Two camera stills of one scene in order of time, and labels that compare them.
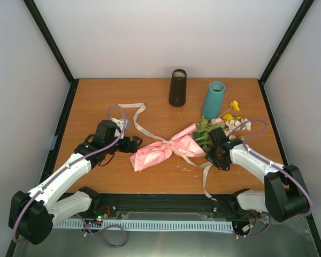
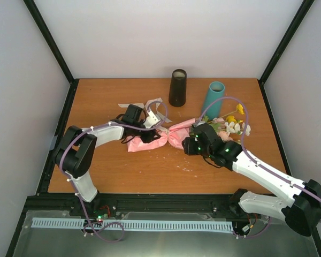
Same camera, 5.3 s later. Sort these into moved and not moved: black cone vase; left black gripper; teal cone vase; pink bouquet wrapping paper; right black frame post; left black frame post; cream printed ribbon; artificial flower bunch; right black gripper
Moved: left black gripper; pink bouquet wrapping paper; right black gripper; artificial flower bunch; cream printed ribbon
Not moved: teal cone vase; left black frame post; black cone vase; right black frame post
